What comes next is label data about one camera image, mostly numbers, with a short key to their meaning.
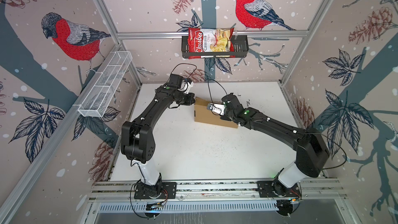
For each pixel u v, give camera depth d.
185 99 0.77
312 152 0.43
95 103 0.70
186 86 0.75
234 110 0.63
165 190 0.73
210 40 0.88
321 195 0.73
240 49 0.93
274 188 0.66
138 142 0.47
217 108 0.74
